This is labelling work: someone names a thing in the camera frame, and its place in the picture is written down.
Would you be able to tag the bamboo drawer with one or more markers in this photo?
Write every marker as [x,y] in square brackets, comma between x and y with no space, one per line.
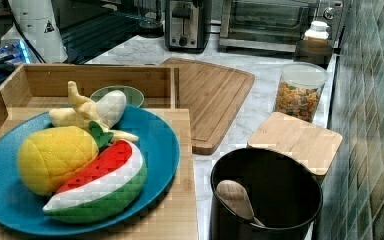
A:
[45,85]

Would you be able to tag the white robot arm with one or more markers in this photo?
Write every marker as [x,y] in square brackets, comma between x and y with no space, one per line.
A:
[33,21]

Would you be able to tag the bamboo drawer cabinet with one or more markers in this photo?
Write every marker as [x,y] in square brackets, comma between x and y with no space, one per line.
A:
[173,216]

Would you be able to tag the bamboo cutting board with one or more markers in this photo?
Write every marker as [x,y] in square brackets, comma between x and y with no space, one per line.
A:
[213,94]

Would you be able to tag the small green bowl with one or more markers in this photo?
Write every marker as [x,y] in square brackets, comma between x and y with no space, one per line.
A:
[134,97]

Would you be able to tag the plush peeled banana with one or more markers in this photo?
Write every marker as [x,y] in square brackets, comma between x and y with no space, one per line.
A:
[106,112]

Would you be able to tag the wooden spoon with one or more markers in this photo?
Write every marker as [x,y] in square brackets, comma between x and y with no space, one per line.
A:
[235,197]

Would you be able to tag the black silver toaster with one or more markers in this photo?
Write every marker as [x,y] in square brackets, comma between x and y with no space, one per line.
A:
[187,25]

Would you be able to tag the stainless toaster oven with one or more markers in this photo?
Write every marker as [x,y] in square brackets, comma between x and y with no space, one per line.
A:
[277,25]

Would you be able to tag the plush watermelon slice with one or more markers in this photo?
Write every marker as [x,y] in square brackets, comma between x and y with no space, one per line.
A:
[103,189]

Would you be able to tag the clear cereal container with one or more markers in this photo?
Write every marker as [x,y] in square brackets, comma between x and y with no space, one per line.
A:
[299,90]

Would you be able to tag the glass jar black base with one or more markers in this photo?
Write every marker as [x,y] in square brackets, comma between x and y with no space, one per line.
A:
[150,13]

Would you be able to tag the black utensil holder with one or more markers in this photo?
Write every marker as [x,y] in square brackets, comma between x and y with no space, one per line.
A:
[284,195]

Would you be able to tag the teal canister bamboo lid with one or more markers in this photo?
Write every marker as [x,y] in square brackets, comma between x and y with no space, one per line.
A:
[312,146]

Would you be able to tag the black cup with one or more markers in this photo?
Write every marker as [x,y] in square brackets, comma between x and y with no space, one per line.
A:
[314,52]

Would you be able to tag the plush yellow pineapple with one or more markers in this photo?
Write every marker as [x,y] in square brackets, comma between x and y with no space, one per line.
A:
[48,158]

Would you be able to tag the white capped spice bottle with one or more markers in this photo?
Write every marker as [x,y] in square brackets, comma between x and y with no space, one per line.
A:
[317,32]

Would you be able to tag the blue plate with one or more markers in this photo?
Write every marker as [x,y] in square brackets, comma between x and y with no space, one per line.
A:
[22,210]

